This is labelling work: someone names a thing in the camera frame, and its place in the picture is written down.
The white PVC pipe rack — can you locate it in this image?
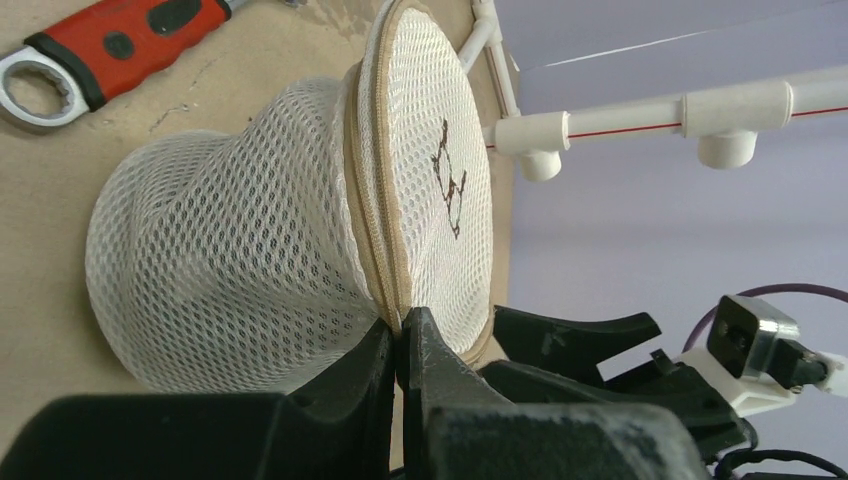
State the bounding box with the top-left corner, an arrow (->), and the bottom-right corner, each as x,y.
458,1 -> 847,182

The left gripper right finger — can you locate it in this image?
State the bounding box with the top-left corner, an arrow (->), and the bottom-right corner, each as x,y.
400,307 -> 709,479

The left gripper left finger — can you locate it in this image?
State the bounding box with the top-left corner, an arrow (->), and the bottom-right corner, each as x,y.
1,322 -> 394,479

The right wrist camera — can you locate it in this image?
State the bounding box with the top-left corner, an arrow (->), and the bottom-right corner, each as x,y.
677,295 -> 847,418

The red handled adjustable wrench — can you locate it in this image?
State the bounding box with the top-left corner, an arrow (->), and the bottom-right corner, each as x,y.
1,0 -> 243,130

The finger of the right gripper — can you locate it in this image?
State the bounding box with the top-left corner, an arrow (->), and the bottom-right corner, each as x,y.
479,360 -> 747,460
493,306 -> 661,387

